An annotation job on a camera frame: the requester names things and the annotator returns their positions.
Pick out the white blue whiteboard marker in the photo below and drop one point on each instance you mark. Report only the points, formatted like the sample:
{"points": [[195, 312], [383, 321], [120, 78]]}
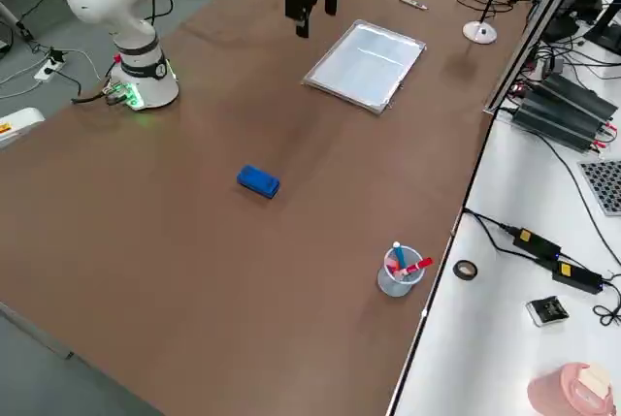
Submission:
{"points": [[413, 3]]}

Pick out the blue whiteboard eraser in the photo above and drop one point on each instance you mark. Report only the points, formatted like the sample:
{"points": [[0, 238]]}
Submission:
{"points": [[259, 181]]}

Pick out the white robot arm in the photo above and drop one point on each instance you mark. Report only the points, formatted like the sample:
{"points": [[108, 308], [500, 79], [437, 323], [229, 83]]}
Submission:
{"points": [[131, 23]]}

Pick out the red marker pen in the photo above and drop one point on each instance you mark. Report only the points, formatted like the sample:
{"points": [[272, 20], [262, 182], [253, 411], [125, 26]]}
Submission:
{"points": [[419, 265]]}

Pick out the circuit board red light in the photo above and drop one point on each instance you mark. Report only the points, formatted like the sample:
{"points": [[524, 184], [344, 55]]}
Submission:
{"points": [[518, 90]]}

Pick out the black small monitor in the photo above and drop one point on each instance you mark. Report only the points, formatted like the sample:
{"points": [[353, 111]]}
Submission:
{"points": [[582, 4]]}

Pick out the black power supply box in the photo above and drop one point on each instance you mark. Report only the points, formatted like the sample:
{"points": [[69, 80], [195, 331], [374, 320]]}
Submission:
{"points": [[553, 120], [582, 96]]}

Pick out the white power strip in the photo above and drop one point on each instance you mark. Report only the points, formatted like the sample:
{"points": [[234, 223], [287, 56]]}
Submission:
{"points": [[48, 71]]}

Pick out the blue white pen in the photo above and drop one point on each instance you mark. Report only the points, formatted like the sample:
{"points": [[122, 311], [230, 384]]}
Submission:
{"points": [[401, 256]]}

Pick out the white desk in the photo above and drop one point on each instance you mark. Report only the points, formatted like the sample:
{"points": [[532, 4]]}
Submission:
{"points": [[533, 178], [485, 338]]}

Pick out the black computer monitor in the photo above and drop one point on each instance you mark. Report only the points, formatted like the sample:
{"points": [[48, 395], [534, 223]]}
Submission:
{"points": [[604, 38]]}

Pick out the clear plastic pen cup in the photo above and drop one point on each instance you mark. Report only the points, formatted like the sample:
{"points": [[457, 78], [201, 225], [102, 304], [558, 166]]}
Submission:
{"points": [[398, 287]]}

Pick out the black tape roll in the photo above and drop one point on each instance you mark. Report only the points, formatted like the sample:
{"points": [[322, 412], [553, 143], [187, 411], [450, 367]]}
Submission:
{"points": [[455, 270]]}

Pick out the white cabinet orange label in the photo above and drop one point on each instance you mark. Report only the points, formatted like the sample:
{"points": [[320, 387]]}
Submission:
{"points": [[24, 122]]}

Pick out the black adapter yellow label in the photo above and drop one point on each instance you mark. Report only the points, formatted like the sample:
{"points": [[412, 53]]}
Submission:
{"points": [[533, 241], [577, 276]]}

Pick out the checkerboard calibration plate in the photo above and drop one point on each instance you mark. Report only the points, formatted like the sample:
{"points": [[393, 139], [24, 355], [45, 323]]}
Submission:
{"points": [[604, 188]]}

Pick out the small black silver device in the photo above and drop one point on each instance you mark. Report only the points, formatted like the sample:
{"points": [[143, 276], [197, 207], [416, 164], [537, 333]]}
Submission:
{"points": [[548, 311]]}

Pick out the pink round container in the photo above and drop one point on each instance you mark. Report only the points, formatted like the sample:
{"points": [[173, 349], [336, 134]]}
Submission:
{"points": [[553, 392]]}

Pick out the white whiteboard silver frame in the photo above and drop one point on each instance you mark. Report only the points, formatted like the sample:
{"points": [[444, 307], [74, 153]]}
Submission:
{"points": [[364, 67]]}

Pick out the aluminium frame post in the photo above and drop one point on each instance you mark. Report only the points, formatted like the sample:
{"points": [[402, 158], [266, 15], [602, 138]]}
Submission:
{"points": [[536, 33]]}

